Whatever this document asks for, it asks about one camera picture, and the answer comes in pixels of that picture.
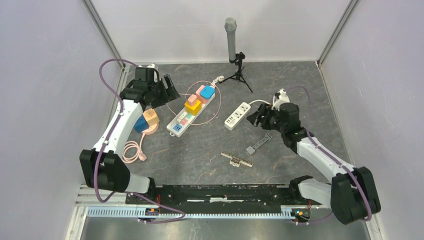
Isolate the beige cube socket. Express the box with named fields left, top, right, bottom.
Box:
left=142, top=108, right=160, bottom=127

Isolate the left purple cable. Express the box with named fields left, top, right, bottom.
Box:
left=93, top=58, right=186, bottom=225

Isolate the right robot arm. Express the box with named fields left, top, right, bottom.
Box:
left=247, top=102, right=381, bottom=225

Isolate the small pink plug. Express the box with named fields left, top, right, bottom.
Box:
left=187, top=94, right=198, bottom=106

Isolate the grey plastic bracket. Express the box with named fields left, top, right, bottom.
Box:
left=245, top=133, right=272, bottom=156

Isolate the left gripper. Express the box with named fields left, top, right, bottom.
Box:
left=148, top=74, right=181, bottom=109

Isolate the dark blue cube socket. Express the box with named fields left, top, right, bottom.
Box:
left=133, top=116, right=150, bottom=133

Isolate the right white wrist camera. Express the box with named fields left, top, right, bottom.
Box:
left=271, top=88, right=290, bottom=111

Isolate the pink round socket base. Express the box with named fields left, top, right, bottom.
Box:
left=141, top=123, right=159, bottom=135

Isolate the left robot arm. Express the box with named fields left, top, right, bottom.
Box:
left=79, top=74, right=180, bottom=204

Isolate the yellow cube socket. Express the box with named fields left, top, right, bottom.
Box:
left=184, top=100, right=202, bottom=116

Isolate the long white power strip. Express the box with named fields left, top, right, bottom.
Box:
left=166, top=90, right=216, bottom=138

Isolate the black mini tripod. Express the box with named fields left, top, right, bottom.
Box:
left=218, top=52, right=253, bottom=93

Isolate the small white power strip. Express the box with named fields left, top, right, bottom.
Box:
left=224, top=102, right=251, bottom=131

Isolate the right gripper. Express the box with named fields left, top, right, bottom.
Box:
left=245, top=102, right=286, bottom=134

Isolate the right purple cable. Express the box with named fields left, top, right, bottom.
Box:
left=288, top=86, right=373, bottom=225

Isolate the grey microphone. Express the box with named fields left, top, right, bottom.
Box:
left=224, top=17, right=237, bottom=63

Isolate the blue plug adapter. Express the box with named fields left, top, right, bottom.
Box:
left=199, top=85, right=215, bottom=100

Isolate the purple cable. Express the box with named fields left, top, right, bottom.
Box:
left=288, top=86, right=373, bottom=225
left=93, top=58, right=186, bottom=225

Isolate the slotted cable duct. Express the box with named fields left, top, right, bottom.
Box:
left=86, top=206, right=299, bottom=220

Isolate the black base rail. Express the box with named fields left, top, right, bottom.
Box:
left=146, top=184, right=318, bottom=215

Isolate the pink coiled cable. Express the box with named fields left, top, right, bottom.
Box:
left=121, top=132, right=148, bottom=165

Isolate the pink cube socket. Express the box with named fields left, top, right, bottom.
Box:
left=195, top=85, right=205, bottom=99

